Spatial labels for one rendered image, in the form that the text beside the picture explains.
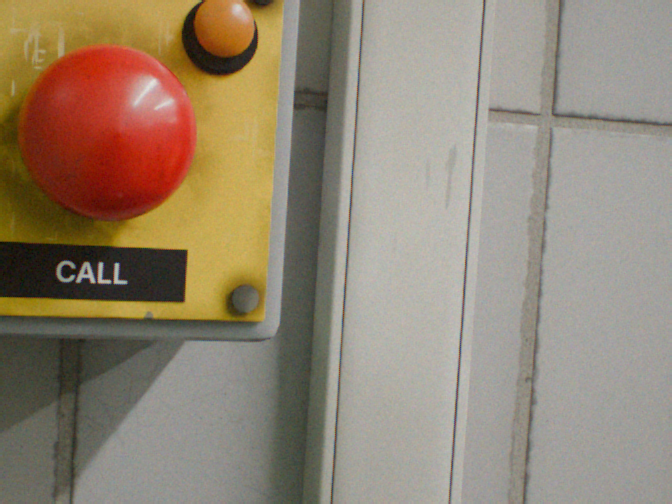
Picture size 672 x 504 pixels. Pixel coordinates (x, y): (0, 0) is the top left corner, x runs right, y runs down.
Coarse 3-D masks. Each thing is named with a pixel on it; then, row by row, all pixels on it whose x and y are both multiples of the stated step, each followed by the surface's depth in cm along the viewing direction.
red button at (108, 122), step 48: (96, 48) 28; (48, 96) 27; (96, 96) 27; (144, 96) 27; (48, 144) 27; (96, 144) 27; (144, 144) 28; (192, 144) 28; (48, 192) 28; (96, 192) 27; (144, 192) 28
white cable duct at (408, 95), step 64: (384, 0) 38; (448, 0) 39; (384, 64) 38; (448, 64) 39; (384, 128) 38; (448, 128) 39; (384, 192) 38; (448, 192) 39; (320, 256) 39; (384, 256) 38; (448, 256) 39; (320, 320) 39; (384, 320) 39; (448, 320) 39; (320, 384) 39; (384, 384) 39; (448, 384) 39; (320, 448) 38; (384, 448) 39; (448, 448) 40
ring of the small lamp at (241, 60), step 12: (204, 0) 30; (192, 12) 30; (192, 24) 30; (192, 36) 30; (192, 48) 30; (252, 48) 31; (192, 60) 30; (204, 60) 30; (216, 60) 30; (228, 60) 31; (240, 60) 31; (216, 72) 31; (228, 72) 31
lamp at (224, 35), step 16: (208, 0) 30; (224, 0) 30; (240, 0) 30; (208, 16) 30; (224, 16) 30; (240, 16) 30; (208, 32) 30; (224, 32) 30; (240, 32) 30; (208, 48) 30; (224, 48) 30; (240, 48) 30
